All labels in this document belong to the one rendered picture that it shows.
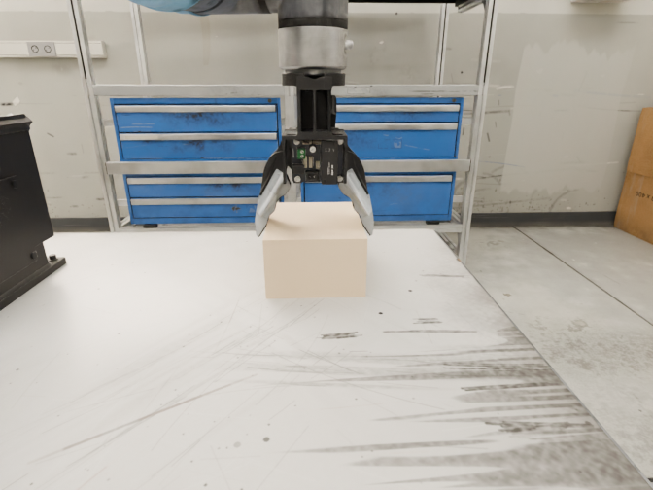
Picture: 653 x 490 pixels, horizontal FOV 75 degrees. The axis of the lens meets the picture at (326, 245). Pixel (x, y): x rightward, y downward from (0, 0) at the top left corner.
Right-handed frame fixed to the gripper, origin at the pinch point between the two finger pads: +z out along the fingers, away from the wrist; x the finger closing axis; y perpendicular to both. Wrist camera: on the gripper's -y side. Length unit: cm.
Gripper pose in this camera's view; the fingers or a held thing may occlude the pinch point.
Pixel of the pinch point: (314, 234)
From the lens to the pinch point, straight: 56.7
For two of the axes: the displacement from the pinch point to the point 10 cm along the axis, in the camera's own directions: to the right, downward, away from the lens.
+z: 0.0, 9.3, 3.6
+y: 0.4, 3.6, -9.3
